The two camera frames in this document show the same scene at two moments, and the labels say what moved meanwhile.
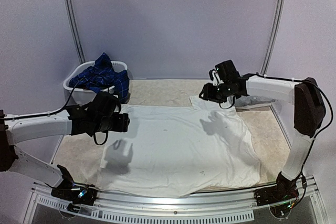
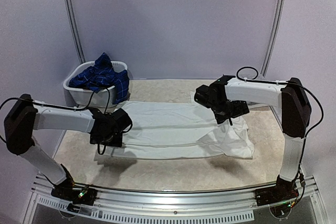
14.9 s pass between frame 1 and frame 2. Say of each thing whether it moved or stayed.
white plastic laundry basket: stayed
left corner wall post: stayed
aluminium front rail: stayed
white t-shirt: moved
